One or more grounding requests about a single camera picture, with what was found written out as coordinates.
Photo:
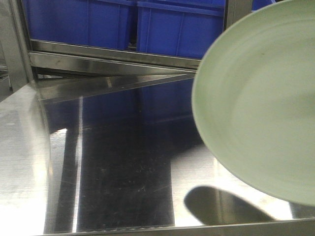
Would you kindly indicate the blue plastic bin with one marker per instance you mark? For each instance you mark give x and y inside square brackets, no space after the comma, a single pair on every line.
[174,29]
[100,23]

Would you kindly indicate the green round plate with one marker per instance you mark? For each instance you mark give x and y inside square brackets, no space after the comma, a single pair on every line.
[253,100]

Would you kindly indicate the right blue plastic bin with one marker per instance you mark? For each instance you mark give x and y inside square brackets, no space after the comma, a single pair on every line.
[174,29]

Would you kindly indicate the stainless steel shelf rack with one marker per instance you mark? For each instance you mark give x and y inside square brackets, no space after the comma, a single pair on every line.
[24,58]

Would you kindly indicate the left blue plastic bin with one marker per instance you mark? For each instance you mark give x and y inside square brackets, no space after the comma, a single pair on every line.
[100,23]

